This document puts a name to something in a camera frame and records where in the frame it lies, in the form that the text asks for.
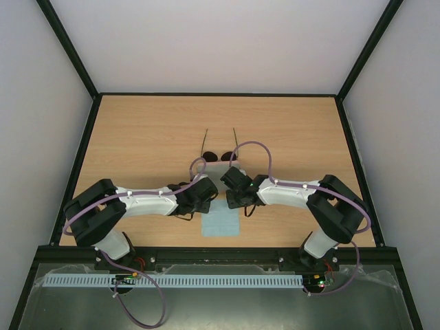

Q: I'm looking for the controller circuit board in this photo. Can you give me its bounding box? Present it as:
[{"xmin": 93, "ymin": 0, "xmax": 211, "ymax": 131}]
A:
[
  {"xmin": 110, "ymin": 272, "xmax": 142, "ymax": 285},
  {"xmin": 302, "ymin": 271, "xmax": 335, "ymax": 290}
]

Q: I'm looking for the right controller circuit board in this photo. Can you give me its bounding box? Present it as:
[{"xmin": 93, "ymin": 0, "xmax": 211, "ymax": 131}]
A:
[{"xmin": 302, "ymin": 271, "xmax": 335, "ymax": 290}]

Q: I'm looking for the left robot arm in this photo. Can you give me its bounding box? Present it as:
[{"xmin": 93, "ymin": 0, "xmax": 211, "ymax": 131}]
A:
[{"xmin": 63, "ymin": 175, "xmax": 219, "ymax": 261}]

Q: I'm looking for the left controller circuit board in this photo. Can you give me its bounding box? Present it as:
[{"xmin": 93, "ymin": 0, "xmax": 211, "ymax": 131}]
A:
[{"xmin": 110, "ymin": 272, "xmax": 142, "ymax": 285}]

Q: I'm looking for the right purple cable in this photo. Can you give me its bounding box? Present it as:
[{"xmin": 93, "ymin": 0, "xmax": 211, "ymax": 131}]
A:
[{"xmin": 232, "ymin": 140, "xmax": 374, "ymax": 297}]

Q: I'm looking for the black aluminium frame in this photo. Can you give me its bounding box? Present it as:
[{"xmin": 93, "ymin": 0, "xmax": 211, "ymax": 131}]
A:
[{"xmin": 10, "ymin": 1, "xmax": 422, "ymax": 329}]

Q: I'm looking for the pink glasses case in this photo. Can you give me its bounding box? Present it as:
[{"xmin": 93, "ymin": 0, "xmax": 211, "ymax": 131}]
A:
[{"xmin": 196, "ymin": 161, "xmax": 242, "ymax": 182}]

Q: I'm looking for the light blue slotted cable duct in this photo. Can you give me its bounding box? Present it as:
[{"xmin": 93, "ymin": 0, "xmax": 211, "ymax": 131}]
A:
[{"xmin": 43, "ymin": 274, "xmax": 303, "ymax": 289}]

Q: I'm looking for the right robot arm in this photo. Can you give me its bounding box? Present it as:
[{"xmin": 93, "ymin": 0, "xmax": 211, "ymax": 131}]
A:
[{"xmin": 220, "ymin": 167, "xmax": 371, "ymax": 270}]

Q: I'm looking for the light blue cleaning cloth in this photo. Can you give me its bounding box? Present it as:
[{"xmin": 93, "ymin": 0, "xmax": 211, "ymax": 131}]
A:
[{"xmin": 201, "ymin": 199, "xmax": 240, "ymax": 237}]

